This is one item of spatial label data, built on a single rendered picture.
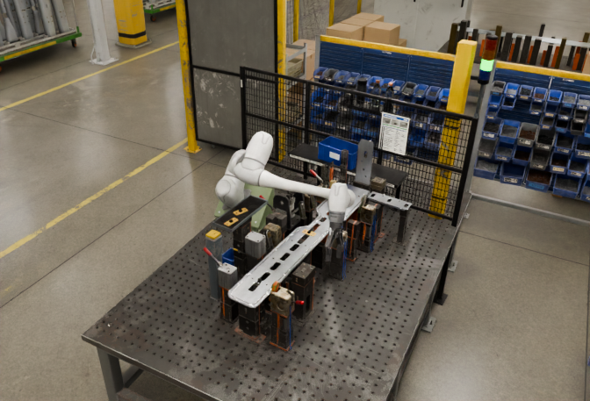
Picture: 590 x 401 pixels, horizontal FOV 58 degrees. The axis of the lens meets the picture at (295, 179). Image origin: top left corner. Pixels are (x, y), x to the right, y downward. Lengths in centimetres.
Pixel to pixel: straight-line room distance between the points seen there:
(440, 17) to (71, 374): 792
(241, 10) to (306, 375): 373
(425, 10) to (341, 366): 772
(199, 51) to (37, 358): 340
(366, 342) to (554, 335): 184
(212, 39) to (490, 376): 406
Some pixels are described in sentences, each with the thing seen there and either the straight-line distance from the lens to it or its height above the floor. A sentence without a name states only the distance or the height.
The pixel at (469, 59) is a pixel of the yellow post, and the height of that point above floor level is 191.
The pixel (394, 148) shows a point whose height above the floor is 119.
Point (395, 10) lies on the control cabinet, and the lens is 999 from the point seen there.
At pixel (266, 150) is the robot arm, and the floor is 149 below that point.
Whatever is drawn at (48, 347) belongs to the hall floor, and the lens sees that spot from 426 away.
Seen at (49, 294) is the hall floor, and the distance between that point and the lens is 469.
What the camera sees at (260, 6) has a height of 178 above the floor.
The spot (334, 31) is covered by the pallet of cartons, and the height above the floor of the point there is 102.
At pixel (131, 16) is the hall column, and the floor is 58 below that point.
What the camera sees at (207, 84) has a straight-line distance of 603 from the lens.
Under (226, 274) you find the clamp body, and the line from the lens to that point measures 289.
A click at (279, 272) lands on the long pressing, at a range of 297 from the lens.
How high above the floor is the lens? 290
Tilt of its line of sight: 30 degrees down
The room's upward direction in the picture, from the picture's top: 1 degrees clockwise
